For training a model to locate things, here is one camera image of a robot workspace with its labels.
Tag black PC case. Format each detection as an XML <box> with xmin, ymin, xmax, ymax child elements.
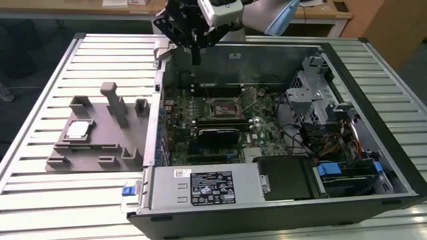
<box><xmin>118</xmin><ymin>37</ymin><xmax>427</xmax><ymax>238</ymax></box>

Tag silver metal drive cage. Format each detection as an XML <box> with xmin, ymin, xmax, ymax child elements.
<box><xmin>284</xmin><ymin>55</ymin><xmax>356</xmax><ymax>127</ymax></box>

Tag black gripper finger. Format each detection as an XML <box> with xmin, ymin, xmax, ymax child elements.
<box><xmin>151</xmin><ymin>13</ymin><xmax>197</xmax><ymax>66</ymax></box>
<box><xmin>194</xmin><ymin>22</ymin><xmax>232</xmax><ymax>66</ymax></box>

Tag CPU socket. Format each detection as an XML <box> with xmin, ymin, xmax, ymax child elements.
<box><xmin>206</xmin><ymin>97</ymin><xmax>244</xmax><ymax>121</ymax></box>

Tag grey stand foot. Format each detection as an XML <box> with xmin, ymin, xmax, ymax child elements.
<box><xmin>0</xmin><ymin>81</ymin><xmax>15</xmax><ymax>103</ymax></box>

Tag black graphics card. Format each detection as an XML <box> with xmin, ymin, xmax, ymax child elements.
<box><xmin>196</xmin><ymin>127</ymin><xmax>240</xmax><ymax>146</ymax></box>

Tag orange yellow power wires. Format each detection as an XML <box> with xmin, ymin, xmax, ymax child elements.
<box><xmin>316</xmin><ymin>139</ymin><xmax>364</xmax><ymax>162</ymax></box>

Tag black plastic cover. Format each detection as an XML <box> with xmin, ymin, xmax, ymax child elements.
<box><xmin>252</xmin><ymin>155</ymin><xmax>316</xmax><ymax>202</ymax></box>

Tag grey power supply unit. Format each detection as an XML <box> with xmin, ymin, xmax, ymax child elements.
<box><xmin>147</xmin><ymin>163</ymin><xmax>268</xmax><ymax>210</ymax></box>

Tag wooden desk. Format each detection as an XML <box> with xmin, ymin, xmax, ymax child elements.
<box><xmin>0</xmin><ymin>0</ymin><xmax>354</xmax><ymax>35</ymax></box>

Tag silver CPU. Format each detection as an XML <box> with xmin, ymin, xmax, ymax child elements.
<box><xmin>66</xmin><ymin>121</ymin><xmax>90</xmax><ymax>138</ymax></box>

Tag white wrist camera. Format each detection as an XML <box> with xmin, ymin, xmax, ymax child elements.
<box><xmin>196</xmin><ymin>0</ymin><xmax>246</xmax><ymax>28</ymax></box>

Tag green motherboard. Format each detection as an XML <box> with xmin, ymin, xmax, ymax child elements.
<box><xmin>161</xmin><ymin>86</ymin><xmax>290</xmax><ymax>167</ymax></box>

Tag blue disk carrier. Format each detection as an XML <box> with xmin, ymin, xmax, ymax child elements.
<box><xmin>314</xmin><ymin>161</ymin><xmax>384</xmax><ymax>180</ymax></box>

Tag silver heatsink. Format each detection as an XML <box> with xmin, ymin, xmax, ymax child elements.
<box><xmin>244</xmin><ymin>147</ymin><xmax>264</xmax><ymax>163</ymax></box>

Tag silver disk bay cage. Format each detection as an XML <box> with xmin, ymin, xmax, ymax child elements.
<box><xmin>310</xmin><ymin>159</ymin><xmax>397</xmax><ymax>201</ymax></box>

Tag grey parts rack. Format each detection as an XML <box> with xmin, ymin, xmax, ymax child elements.
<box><xmin>45</xmin><ymin>81</ymin><xmax>150</xmax><ymax>173</ymax></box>

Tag black office chair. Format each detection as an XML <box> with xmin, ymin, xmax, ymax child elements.
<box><xmin>0</xmin><ymin>17</ymin><xmax>46</xmax><ymax>80</ymax></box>

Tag wooden cabinet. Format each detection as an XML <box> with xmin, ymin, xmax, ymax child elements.
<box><xmin>338</xmin><ymin>0</ymin><xmax>427</xmax><ymax>68</ymax></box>

